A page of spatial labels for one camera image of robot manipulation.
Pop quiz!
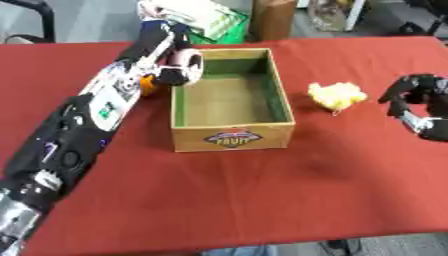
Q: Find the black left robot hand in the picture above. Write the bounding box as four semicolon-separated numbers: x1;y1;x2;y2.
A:
113;19;203;88

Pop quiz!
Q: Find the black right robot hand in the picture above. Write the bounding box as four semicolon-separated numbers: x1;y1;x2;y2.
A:
376;73;448;143

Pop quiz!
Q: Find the pink and white ring toy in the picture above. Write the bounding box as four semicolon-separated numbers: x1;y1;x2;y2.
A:
164;47;207;86

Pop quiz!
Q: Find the tan cardboard box green inside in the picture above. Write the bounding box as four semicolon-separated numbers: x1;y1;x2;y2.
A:
169;47;298;154

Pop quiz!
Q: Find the brown cardboard box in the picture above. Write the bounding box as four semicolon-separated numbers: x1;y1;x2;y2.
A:
248;0;300;43

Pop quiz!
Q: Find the orange round toy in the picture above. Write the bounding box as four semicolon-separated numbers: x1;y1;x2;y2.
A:
138;74;160;98

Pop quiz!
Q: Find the black chair base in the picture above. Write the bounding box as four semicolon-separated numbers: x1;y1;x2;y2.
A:
397;0;448;38

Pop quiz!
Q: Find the green basket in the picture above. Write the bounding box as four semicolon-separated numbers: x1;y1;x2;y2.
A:
185;9;252;46

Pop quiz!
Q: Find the yellow soft toy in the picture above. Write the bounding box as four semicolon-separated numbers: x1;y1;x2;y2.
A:
306;81;370;114

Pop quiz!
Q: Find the black chair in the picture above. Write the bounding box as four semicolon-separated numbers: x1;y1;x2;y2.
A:
0;0;58;45

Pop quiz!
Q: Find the white post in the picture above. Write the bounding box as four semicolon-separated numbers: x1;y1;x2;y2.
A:
343;0;368;32

